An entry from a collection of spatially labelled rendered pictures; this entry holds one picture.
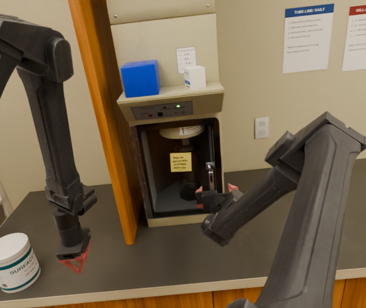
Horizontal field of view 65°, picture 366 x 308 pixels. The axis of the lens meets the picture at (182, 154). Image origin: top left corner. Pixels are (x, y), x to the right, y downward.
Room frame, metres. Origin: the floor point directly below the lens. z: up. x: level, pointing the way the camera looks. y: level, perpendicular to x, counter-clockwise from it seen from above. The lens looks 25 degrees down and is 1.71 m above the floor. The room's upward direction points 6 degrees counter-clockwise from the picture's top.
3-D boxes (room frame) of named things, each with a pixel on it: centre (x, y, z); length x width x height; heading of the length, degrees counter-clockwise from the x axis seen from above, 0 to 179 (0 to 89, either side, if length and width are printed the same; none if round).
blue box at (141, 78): (0.91, 0.10, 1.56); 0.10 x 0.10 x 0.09; 89
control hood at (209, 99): (0.90, 0.02, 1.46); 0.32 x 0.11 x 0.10; 89
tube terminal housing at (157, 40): (1.09, 0.01, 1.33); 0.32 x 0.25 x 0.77; 89
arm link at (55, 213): (0.64, 0.32, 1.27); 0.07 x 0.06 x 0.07; 156
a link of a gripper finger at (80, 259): (0.63, 0.33, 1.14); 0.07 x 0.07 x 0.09; 89
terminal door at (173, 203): (0.95, 0.01, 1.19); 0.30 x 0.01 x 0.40; 88
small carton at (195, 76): (0.90, -0.06, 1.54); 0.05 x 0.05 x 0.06; 15
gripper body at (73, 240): (0.64, 0.33, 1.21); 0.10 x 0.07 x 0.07; 179
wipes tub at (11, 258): (0.77, 0.61, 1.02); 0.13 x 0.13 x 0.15
